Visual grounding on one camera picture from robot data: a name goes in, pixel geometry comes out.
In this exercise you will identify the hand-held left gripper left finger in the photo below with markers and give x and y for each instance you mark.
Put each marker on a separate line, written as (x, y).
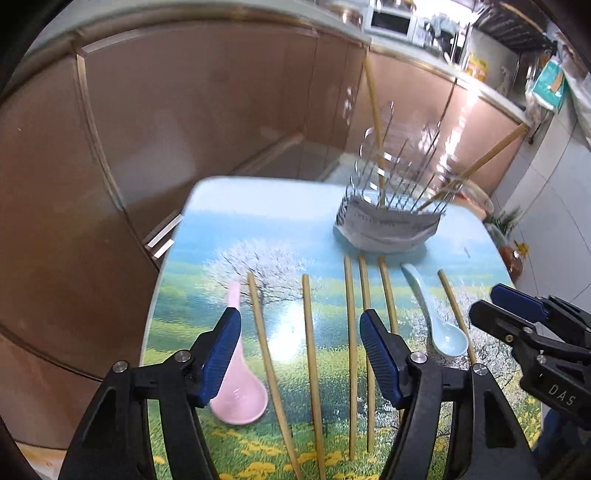
(221, 355)

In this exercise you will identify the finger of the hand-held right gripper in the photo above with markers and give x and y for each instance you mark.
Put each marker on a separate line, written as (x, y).
(496, 321)
(517, 300)

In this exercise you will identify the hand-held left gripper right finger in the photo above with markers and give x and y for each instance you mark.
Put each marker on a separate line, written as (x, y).
(378, 350)

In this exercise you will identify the bamboo chopstick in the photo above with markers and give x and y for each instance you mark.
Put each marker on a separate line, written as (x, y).
(455, 314)
(375, 120)
(272, 369)
(311, 360)
(385, 286)
(349, 323)
(364, 286)
(485, 159)

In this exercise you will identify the pink ceramic spoon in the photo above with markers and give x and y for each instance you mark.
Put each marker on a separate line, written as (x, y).
(240, 401)

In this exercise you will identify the light blue ceramic spoon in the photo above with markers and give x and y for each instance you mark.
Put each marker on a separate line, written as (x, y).
(448, 341)

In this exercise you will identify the dark blue cloth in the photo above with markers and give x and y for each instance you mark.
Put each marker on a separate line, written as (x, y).
(568, 434)

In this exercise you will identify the green onions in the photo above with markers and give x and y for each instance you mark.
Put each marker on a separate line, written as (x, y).
(505, 221)

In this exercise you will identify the teal paper packet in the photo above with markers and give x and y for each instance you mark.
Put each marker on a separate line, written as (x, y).
(549, 83)

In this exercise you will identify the yellow packet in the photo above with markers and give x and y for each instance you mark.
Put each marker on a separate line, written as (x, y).
(478, 67)

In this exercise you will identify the brown kitchen cabinets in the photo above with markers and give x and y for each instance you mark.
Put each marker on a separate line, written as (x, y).
(184, 115)

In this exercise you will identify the white microwave oven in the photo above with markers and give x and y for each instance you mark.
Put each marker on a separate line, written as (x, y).
(390, 21)

